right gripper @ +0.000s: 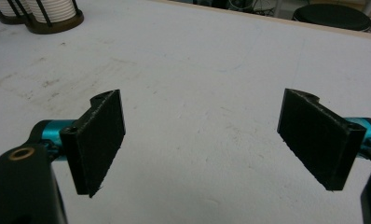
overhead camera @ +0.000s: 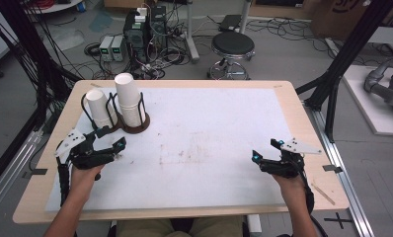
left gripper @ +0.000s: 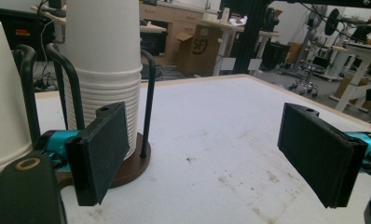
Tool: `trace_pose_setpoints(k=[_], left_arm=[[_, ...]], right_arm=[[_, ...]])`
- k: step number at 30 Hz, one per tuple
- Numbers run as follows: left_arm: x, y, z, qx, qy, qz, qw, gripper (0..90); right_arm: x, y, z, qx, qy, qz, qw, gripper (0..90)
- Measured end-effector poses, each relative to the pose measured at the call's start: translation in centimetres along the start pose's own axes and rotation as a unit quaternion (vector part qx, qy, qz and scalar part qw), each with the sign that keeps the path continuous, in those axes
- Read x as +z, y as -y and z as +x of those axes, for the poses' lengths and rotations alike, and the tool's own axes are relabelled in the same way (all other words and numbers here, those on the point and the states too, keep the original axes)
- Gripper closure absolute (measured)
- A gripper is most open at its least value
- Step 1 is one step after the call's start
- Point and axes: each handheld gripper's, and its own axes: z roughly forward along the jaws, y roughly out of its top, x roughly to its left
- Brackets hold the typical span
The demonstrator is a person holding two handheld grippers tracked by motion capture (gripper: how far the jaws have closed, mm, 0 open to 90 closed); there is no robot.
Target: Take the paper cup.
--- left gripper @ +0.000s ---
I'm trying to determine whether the black metal frame post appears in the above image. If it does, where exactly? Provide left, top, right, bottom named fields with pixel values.
left=233, top=0, right=276, bottom=75

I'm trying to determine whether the white standing desk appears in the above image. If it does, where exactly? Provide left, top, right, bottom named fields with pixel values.
left=199, top=18, right=282, bottom=77

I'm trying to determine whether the black wire cup holder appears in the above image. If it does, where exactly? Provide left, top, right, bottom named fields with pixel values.
left=13, top=44, right=42, bottom=147
left=45, top=42, right=158, bottom=189

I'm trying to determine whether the brown cardboard box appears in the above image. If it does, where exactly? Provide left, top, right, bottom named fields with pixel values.
left=174, top=24, right=225, bottom=77

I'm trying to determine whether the light wooden cabinet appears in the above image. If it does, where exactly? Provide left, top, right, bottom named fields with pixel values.
left=139, top=2, right=206, bottom=66

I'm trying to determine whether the black cabinet with orange label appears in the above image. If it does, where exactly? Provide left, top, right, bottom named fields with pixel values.
left=0, top=7, right=56, bottom=62

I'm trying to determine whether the bundle of floor cables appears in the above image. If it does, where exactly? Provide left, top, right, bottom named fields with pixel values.
left=34, top=72, right=59, bottom=93

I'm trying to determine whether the stack of white paper cups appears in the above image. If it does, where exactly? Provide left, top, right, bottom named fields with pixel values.
left=62, top=0, right=144, bottom=161
left=0, top=18, right=34, bottom=180

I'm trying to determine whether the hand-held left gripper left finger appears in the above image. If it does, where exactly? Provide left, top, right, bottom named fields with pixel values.
left=38, top=102, right=131, bottom=207

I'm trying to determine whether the white desk with angled legs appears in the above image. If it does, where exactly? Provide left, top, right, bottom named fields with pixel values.
left=325, top=42, right=371, bottom=114

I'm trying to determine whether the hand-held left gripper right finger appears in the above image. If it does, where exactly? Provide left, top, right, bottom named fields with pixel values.
left=277, top=102, right=371, bottom=209

